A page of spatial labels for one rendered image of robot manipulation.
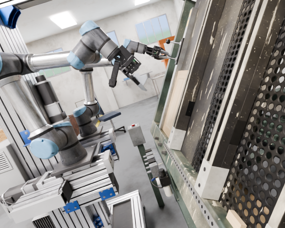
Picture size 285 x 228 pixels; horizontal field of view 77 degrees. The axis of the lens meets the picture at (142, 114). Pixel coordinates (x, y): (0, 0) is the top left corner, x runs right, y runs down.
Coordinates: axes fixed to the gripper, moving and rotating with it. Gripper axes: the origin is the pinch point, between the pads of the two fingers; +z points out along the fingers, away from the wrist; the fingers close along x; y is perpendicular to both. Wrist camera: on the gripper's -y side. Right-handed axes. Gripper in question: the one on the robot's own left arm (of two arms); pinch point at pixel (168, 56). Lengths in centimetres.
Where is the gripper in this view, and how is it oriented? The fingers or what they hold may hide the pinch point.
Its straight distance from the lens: 144.8
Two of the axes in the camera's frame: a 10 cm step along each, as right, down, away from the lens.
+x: 2.4, -9.5, -1.8
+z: 9.7, 2.1, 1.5
